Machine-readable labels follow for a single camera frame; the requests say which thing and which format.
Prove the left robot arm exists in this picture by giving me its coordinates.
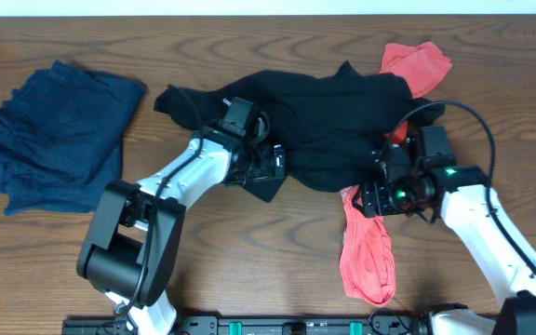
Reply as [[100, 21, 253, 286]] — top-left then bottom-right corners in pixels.
[[62, 128, 286, 334]]

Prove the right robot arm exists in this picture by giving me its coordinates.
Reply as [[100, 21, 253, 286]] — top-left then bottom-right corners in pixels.
[[353, 142, 536, 334]]

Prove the black t-shirt with white logo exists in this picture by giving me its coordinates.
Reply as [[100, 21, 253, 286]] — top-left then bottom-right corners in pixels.
[[154, 62, 445, 192]]

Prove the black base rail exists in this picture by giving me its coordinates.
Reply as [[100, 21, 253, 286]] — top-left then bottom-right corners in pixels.
[[61, 315, 430, 335]]

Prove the red t-shirt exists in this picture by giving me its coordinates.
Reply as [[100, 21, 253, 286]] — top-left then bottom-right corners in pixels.
[[339, 42, 452, 307]]

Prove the folded navy blue garment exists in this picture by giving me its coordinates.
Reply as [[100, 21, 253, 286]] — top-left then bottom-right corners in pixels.
[[0, 61, 147, 216]]

